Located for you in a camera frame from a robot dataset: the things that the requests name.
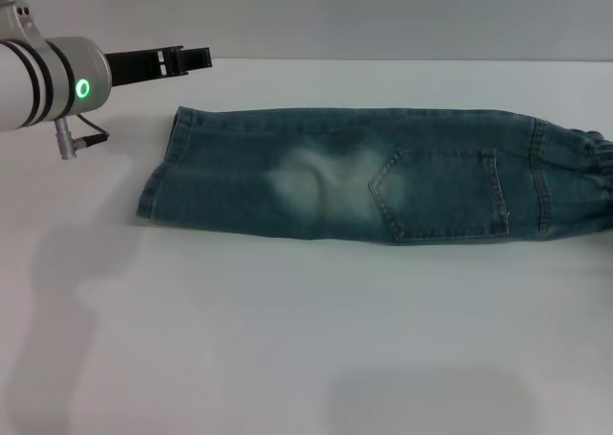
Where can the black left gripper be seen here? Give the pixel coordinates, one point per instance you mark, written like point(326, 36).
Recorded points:
point(134, 67)

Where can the blue denim shorts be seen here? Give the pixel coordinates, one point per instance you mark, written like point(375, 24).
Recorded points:
point(383, 181)

